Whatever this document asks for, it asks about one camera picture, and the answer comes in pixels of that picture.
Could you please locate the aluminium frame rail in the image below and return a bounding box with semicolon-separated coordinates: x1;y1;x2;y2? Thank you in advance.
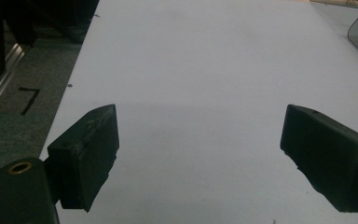
0;42;26;124

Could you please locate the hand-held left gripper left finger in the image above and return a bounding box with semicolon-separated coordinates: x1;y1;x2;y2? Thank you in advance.
47;104;120;214

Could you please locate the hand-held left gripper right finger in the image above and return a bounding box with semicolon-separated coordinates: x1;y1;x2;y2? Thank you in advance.
280;104;358;214

